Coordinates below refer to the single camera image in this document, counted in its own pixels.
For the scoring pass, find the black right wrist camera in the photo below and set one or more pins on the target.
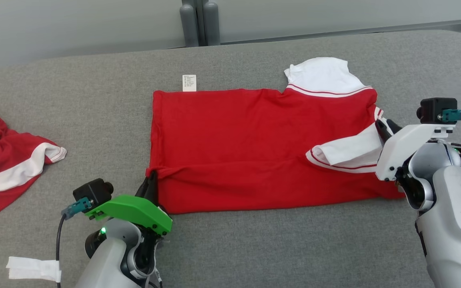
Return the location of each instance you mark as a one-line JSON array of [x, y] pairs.
[[434, 108]]

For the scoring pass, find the teal camera connector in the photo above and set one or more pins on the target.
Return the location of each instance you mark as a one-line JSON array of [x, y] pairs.
[[76, 207], [454, 116]]

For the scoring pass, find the teal left camera connector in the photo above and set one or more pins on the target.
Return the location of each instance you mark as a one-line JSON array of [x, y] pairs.
[[76, 207]]

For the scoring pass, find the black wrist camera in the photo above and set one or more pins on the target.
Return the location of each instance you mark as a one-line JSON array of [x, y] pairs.
[[434, 108], [92, 191]]

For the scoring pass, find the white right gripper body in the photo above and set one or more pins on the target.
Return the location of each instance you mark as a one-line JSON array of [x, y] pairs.
[[406, 144]]

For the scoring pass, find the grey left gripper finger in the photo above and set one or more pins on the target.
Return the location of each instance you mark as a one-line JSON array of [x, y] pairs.
[[145, 188], [155, 188]]

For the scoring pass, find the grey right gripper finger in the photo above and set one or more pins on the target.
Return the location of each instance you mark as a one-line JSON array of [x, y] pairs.
[[394, 127], [383, 131]]

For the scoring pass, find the white tape strip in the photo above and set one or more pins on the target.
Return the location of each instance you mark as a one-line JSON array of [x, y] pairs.
[[34, 268]]

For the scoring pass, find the red shirt with white sleeves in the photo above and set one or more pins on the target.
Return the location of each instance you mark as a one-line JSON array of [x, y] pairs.
[[246, 148]]

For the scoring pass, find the red garment with white band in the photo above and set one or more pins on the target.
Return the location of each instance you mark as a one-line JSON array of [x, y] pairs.
[[2, 160]]

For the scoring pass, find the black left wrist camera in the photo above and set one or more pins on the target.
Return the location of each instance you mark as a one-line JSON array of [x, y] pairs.
[[92, 191]]

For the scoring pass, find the teal right camera connector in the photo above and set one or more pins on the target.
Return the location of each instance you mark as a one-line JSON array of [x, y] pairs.
[[454, 116]]

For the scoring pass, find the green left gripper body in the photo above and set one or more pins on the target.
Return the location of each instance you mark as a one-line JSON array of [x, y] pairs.
[[134, 210]]

